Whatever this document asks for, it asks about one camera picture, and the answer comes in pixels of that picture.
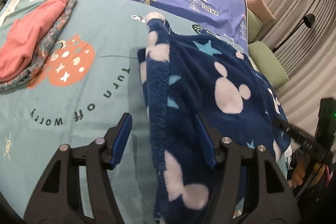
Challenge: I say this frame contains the navy fleece baby onesie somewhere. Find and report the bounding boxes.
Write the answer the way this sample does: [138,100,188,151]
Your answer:
[138,12,291,223]

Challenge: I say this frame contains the dark clothes on floor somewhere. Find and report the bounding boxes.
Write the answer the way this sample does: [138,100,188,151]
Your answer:
[287,148,335,202]

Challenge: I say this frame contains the person right hand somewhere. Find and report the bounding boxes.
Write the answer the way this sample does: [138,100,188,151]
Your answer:
[290,155,325,188]

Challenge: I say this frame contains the green pillow near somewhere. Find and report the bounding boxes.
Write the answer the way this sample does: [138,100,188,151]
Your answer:
[248,41,289,89]

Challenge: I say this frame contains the green pillow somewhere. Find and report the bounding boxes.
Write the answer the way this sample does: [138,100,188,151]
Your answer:
[247,9,263,44]
[248,41,289,89]

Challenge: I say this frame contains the grey curtain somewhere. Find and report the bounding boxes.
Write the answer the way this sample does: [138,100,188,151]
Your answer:
[259,0,335,133]

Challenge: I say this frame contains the teal printed bed quilt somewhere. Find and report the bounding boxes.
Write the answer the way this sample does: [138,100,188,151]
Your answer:
[0,0,292,224]

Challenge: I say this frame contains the black floor lamp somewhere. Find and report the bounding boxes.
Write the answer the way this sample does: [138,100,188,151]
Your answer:
[272,13,316,54]

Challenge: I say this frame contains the green pillow far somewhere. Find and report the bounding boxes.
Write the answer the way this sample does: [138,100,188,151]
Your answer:
[247,9,263,44]

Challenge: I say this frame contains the grey floral folded garment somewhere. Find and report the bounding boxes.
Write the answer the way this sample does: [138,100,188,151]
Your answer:
[1,0,78,91]

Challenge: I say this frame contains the tan pillow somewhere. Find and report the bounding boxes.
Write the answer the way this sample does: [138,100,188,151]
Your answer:
[247,0,276,23]

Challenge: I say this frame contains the pink folded garment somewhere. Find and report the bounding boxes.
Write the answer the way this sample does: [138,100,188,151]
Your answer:
[1,0,68,83]

